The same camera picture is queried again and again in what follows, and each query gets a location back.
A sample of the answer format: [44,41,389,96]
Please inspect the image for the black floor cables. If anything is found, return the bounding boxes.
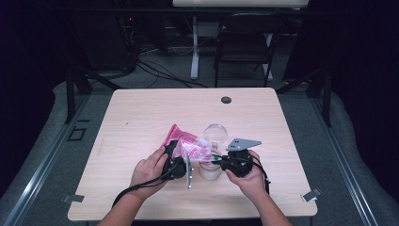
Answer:
[136,59,209,89]

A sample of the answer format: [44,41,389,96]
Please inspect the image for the black metal stand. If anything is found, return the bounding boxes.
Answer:
[64,67,123,124]
[276,67,333,128]

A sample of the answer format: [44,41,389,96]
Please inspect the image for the white desk leg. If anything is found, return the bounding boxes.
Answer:
[190,16,200,80]

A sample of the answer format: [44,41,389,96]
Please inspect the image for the pink and white snack bag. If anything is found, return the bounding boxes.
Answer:
[163,123,212,163]

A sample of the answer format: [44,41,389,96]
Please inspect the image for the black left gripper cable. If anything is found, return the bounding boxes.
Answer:
[111,158,186,209]

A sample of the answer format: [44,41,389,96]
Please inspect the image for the aluminium floor rail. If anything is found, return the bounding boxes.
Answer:
[0,93,90,226]
[309,93,381,226]

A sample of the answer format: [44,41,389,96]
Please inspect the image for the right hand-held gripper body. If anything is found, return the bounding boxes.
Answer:
[221,137,263,179]

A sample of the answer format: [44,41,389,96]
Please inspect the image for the person's right hand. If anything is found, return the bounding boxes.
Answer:
[225,150,269,203]

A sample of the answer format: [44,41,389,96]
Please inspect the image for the grey box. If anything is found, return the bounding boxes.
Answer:
[197,22,220,39]

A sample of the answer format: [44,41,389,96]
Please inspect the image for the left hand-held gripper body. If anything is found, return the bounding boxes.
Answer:
[162,152,195,190]

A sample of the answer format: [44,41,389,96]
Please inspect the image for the person's left hand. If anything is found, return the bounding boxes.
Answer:
[129,145,172,201]

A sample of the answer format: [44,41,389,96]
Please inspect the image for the grey tape tab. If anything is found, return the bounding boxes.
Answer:
[62,194,86,203]
[300,187,323,202]

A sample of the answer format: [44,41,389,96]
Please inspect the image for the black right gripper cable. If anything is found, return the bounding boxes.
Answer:
[250,155,272,196]

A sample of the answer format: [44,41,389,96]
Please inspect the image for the black folding chair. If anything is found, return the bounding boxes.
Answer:
[214,12,285,89]

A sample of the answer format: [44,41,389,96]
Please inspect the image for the dark curtain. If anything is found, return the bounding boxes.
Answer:
[0,0,69,192]
[328,0,399,202]

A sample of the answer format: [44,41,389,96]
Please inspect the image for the black computer case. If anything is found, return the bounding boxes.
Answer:
[78,13,137,72]

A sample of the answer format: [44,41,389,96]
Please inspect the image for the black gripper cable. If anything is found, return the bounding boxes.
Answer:
[111,158,186,209]
[250,155,272,196]

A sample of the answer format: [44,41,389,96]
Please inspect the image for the clear plastic cup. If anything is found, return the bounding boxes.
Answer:
[198,141,223,182]

